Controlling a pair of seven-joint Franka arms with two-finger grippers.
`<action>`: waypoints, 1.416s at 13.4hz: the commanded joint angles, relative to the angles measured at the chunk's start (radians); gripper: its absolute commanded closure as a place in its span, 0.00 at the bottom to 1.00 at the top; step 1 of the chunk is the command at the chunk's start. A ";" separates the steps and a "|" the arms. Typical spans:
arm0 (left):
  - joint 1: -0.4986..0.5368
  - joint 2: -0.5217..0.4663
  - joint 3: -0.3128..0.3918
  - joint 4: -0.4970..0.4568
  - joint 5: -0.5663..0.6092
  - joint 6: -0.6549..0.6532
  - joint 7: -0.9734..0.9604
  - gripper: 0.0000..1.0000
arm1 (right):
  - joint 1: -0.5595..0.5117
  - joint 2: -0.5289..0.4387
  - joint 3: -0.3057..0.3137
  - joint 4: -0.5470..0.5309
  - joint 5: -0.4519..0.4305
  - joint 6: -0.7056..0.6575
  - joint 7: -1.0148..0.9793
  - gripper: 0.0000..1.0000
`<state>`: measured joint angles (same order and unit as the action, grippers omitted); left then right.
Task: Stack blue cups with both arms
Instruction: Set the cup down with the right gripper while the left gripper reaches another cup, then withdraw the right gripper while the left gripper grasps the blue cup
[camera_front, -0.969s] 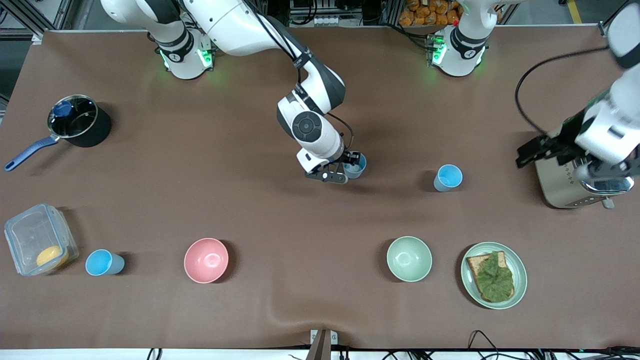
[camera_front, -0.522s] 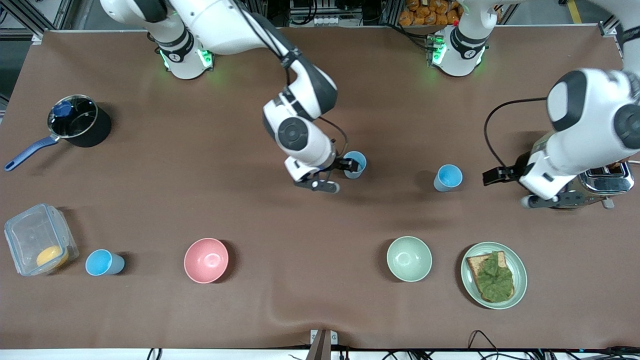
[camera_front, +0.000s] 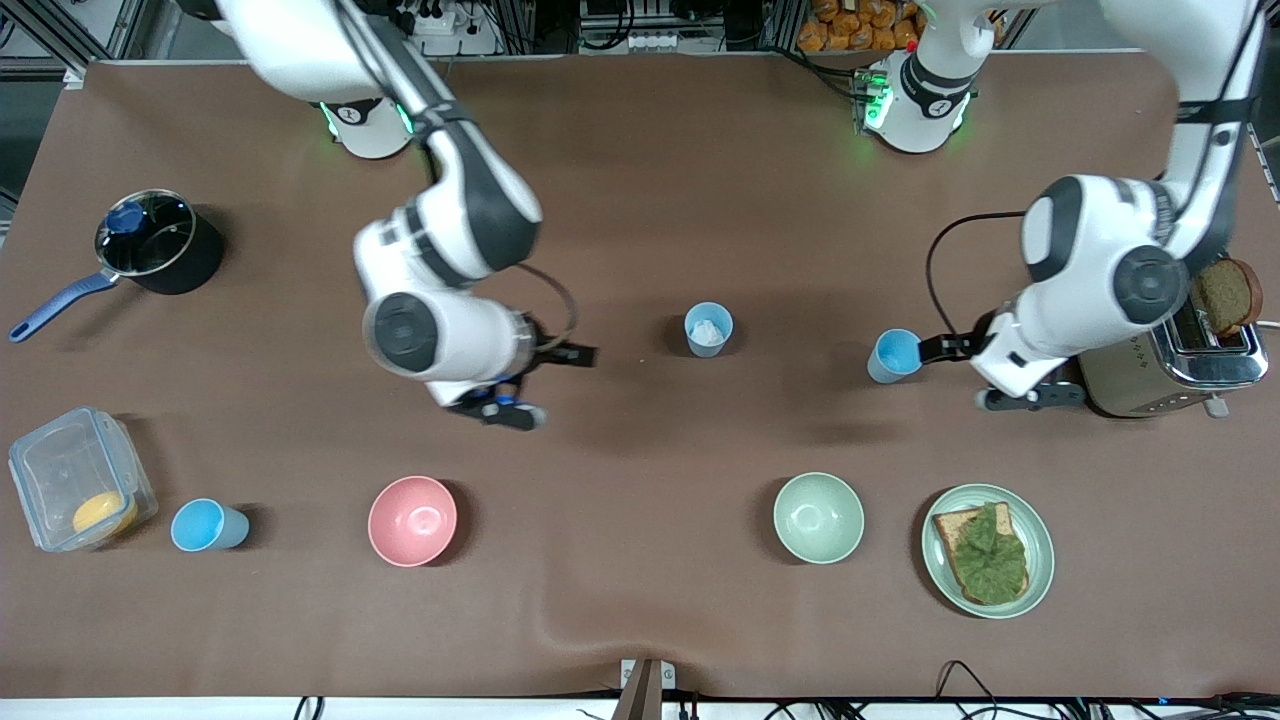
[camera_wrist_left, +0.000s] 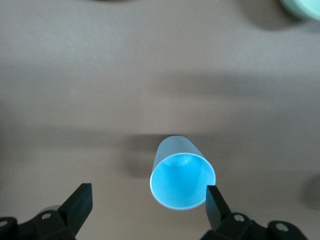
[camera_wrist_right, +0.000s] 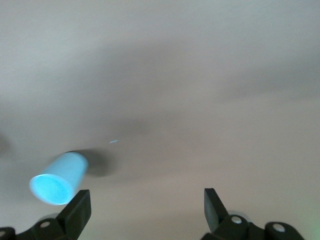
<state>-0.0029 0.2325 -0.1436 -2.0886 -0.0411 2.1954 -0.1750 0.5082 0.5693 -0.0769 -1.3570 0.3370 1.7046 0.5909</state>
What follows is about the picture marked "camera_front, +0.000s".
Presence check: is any blue plastic cup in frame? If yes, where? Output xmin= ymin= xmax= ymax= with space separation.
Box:
xmin=170 ymin=498 xmax=251 ymax=553
xmin=866 ymin=328 xmax=927 ymax=385

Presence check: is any blue cup holding white paper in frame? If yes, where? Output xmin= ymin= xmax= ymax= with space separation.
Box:
xmin=683 ymin=301 xmax=734 ymax=359

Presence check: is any pink bowl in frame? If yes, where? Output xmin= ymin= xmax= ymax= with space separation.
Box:
xmin=367 ymin=475 xmax=459 ymax=568

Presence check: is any silver beige toaster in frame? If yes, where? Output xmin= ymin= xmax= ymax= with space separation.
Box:
xmin=1078 ymin=305 xmax=1271 ymax=419

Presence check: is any bread slice under lettuce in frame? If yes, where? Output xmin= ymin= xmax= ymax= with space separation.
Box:
xmin=932 ymin=502 xmax=1031 ymax=606

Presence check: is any brown table mat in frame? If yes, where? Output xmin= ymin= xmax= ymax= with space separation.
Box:
xmin=0 ymin=50 xmax=1280 ymax=701

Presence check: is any pale green plate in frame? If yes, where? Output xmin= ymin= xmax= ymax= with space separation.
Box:
xmin=921 ymin=484 xmax=1056 ymax=620

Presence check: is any green lettuce leaf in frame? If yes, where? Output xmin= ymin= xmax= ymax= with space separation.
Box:
xmin=950 ymin=503 xmax=1029 ymax=604

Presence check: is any pale green bowl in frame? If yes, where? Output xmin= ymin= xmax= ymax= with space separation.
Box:
xmin=772 ymin=472 xmax=866 ymax=565

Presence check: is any brown toast slice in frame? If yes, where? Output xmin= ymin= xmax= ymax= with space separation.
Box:
xmin=1190 ymin=258 xmax=1263 ymax=337

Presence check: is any long white power strip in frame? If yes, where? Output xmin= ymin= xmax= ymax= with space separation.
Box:
xmin=580 ymin=30 xmax=741 ymax=56

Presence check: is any bag of orange fruit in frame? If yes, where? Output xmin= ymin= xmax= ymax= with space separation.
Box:
xmin=797 ymin=0 xmax=926 ymax=53

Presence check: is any glass lid with blue knob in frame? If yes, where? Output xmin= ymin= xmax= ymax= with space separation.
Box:
xmin=95 ymin=190 xmax=196 ymax=278

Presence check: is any white power strip with plugs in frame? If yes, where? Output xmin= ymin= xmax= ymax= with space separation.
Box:
xmin=398 ymin=0 xmax=463 ymax=36

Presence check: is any orange round food piece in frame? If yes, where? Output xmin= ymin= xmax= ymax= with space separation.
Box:
xmin=72 ymin=490 xmax=139 ymax=536

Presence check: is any clear plastic food container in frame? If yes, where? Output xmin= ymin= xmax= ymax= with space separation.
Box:
xmin=8 ymin=405 xmax=159 ymax=553

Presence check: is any black looped cable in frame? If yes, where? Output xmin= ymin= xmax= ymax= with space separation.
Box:
xmin=935 ymin=660 xmax=1001 ymax=720

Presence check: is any black pot with blue handle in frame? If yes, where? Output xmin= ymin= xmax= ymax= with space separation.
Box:
xmin=8 ymin=188 xmax=224 ymax=344

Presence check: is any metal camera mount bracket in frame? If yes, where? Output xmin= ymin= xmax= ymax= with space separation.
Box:
xmin=612 ymin=658 xmax=676 ymax=720

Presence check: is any black cable bundle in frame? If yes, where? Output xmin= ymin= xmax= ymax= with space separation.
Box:
xmin=1060 ymin=690 xmax=1280 ymax=720

